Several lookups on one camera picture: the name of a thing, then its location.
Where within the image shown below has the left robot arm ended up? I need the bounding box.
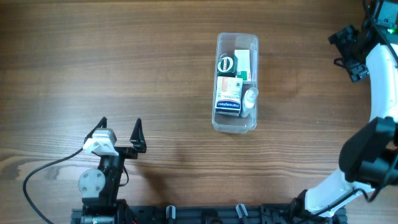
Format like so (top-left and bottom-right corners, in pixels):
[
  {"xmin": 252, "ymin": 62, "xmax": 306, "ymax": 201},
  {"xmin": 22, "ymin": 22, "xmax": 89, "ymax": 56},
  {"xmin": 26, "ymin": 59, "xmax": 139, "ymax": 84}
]
[{"xmin": 71, "ymin": 117, "xmax": 147, "ymax": 224}]

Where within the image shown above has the dark green small box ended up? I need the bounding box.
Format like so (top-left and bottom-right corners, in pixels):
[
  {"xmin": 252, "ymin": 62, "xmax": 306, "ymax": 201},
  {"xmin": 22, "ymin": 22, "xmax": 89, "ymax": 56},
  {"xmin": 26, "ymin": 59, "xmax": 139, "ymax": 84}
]
[{"xmin": 216, "ymin": 55, "xmax": 238, "ymax": 77}]

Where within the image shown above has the white spray bottle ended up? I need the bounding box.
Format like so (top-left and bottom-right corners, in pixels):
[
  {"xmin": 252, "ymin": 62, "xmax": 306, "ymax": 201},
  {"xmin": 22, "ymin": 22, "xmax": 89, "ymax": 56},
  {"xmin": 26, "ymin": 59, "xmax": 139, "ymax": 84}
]
[{"xmin": 241, "ymin": 87, "xmax": 259, "ymax": 118}]

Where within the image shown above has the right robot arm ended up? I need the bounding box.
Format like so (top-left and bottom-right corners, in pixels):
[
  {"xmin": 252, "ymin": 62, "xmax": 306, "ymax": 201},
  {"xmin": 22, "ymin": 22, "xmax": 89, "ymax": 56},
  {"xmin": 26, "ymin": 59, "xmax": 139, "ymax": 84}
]
[{"xmin": 279, "ymin": 1, "xmax": 397, "ymax": 223}]

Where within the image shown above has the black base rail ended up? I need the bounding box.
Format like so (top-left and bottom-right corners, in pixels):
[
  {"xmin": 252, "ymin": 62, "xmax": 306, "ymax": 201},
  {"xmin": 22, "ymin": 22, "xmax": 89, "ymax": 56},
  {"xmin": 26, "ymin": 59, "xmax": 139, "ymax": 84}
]
[{"xmin": 70, "ymin": 203, "xmax": 348, "ymax": 224}]

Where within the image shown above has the white Hansaplast plaster box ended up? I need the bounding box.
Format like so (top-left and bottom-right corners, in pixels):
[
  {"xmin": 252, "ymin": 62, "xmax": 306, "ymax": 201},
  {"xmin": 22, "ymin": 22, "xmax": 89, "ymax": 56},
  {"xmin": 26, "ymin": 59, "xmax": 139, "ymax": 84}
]
[{"xmin": 215, "ymin": 76, "xmax": 243, "ymax": 116}]

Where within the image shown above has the clear plastic container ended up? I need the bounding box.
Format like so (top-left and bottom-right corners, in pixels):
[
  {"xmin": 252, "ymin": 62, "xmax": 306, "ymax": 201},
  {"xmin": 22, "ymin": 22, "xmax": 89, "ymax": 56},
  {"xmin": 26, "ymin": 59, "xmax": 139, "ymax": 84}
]
[{"xmin": 212, "ymin": 32, "xmax": 259, "ymax": 134}]

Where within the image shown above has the white green medicine box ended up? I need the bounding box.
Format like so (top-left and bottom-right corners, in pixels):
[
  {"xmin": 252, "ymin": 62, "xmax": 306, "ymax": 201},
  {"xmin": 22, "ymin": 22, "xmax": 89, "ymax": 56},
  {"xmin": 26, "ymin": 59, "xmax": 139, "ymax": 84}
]
[{"xmin": 234, "ymin": 50, "xmax": 252, "ymax": 83}]

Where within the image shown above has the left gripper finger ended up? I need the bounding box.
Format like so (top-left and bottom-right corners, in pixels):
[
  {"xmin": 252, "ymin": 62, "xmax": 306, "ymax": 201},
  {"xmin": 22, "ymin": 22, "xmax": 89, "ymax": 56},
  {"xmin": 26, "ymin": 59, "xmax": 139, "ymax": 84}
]
[
  {"xmin": 85, "ymin": 116, "xmax": 107, "ymax": 139},
  {"xmin": 129, "ymin": 118, "xmax": 147, "ymax": 153}
]

